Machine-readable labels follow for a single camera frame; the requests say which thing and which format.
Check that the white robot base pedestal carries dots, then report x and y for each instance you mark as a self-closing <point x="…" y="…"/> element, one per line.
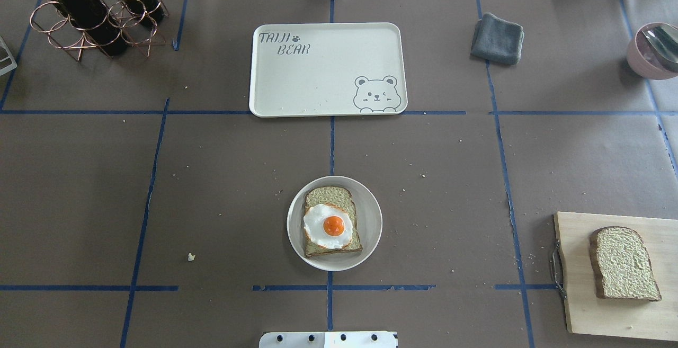
<point x="330" y="339"/>

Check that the white round plate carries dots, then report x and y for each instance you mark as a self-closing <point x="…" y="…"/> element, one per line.
<point x="369" y="224"/>

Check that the copper wire bottle rack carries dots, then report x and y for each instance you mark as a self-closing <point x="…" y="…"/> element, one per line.
<point x="48" y="20"/>

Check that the wooden cutting board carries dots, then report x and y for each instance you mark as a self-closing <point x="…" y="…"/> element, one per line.
<point x="588" y="314"/>

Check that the metal scoop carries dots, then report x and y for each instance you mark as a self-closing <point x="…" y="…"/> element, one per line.
<point x="663" y="44"/>

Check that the dark green wine bottle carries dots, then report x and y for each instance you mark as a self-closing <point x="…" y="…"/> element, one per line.
<point x="93" y="18"/>

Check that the fried egg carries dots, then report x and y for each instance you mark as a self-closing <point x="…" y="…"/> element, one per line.
<point x="328" y="226"/>

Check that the bread slice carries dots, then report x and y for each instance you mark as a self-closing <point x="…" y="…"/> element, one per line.
<point x="621" y="265"/>
<point x="338" y="196"/>

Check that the folded grey cloth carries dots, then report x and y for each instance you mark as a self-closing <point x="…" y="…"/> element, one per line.
<point x="498" y="40"/>

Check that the bread slice under egg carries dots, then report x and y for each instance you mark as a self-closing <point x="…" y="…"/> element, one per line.
<point x="338" y="196"/>

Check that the cream bear serving tray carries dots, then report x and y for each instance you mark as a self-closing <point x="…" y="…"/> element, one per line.
<point x="317" y="70"/>

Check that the pink bowl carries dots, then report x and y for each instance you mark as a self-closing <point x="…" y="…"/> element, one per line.
<point x="642" y="59"/>

